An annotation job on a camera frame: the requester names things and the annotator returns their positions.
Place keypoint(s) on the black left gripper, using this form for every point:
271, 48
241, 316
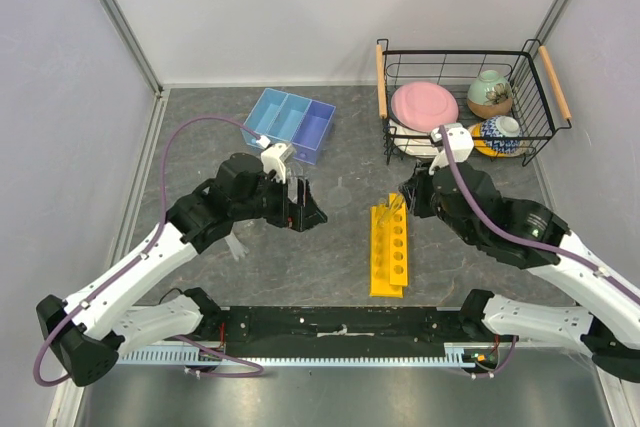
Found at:
300, 216

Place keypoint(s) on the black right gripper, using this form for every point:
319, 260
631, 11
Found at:
415, 189

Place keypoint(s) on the yellow test tube rack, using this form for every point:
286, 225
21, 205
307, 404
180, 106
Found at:
389, 271

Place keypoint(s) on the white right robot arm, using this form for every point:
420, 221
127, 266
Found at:
604, 321

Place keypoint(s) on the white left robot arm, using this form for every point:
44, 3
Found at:
89, 331

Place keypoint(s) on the white plate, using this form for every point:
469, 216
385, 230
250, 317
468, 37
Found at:
407, 141

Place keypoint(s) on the clear plastic dropper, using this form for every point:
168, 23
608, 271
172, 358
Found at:
237, 249

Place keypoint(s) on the pink plate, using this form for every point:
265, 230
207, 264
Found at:
424, 106

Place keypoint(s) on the blue three-compartment drawer box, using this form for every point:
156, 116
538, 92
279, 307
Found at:
291, 118

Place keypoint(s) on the blue white patterned bowl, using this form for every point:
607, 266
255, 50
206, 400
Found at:
502, 132

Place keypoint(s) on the green brown ceramic bowl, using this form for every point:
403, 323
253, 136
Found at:
489, 95

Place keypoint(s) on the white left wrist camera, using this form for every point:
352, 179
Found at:
274, 157

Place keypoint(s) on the black wire basket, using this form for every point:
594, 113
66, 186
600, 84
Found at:
539, 104

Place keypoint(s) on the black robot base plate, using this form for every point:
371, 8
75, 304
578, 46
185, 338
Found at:
386, 331

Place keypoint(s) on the white slotted cable duct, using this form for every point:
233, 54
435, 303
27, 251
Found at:
180, 354

